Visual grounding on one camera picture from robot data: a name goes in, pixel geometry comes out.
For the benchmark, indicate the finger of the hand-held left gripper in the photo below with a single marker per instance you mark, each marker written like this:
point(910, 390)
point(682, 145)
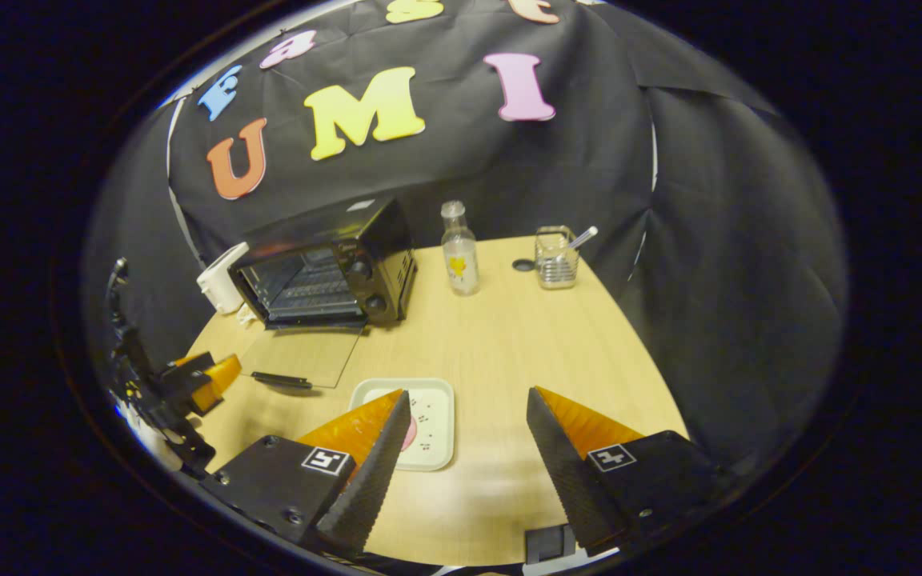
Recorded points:
point(217, 380)
point(189, 368)

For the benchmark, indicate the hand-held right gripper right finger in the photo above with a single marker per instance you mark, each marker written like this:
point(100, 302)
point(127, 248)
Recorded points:
point(569, 480)

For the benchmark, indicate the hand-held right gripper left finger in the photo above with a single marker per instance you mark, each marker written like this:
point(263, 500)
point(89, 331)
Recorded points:
point(373, 480)

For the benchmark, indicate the round pink meat slice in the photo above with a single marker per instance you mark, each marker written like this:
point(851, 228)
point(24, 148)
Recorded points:
point(410, 436)

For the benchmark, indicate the cream square plate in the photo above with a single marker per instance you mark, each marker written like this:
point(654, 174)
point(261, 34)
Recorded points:
point(433, 416)

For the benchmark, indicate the black electric oven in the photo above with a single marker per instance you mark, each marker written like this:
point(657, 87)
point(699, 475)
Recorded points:
point(385, 240)

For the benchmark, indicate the white toaster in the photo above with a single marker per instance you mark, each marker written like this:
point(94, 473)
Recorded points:
point(217, 284)

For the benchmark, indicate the small black round lid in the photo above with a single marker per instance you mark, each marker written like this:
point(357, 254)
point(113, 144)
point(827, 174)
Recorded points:
point(523, 265)

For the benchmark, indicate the clear glass bottle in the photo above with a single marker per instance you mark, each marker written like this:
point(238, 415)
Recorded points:
point(460, 256)

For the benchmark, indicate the white straw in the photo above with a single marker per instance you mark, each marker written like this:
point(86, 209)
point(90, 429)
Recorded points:
point(583, 237)

